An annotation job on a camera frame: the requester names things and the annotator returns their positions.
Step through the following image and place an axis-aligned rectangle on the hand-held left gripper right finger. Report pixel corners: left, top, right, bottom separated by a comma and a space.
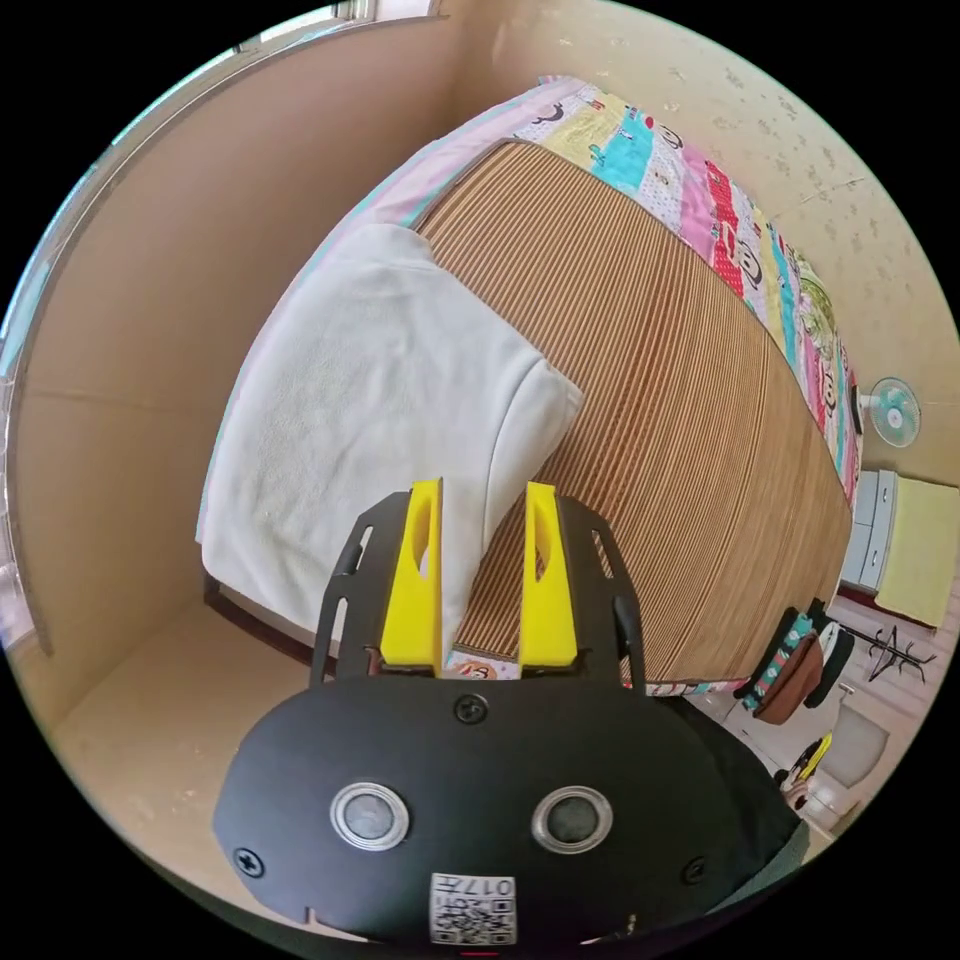
517, 481, 580, 670

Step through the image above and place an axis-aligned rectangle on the black coat rack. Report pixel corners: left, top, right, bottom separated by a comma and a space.
851, 623, 940, 685

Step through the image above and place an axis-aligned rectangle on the grey cupboard with yellow cloth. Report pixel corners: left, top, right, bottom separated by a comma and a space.
836, 469, 960, 631

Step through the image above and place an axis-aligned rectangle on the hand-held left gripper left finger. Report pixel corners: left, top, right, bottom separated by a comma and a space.
379, 477, 445, 670

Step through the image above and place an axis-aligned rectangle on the white and teal fan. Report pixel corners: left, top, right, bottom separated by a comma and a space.
857, 376, 923, 451

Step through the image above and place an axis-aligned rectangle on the bed with woven mat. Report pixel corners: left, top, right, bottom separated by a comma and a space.
194, 74, 865, 703

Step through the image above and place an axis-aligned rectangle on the window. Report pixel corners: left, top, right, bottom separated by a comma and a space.
230, 0, 445, 55

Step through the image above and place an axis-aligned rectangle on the white long sleeve shirt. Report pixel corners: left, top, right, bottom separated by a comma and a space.
194, 222, 586, 655

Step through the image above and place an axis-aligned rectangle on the brown bag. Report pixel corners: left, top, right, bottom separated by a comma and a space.
751, 631, 825, 727

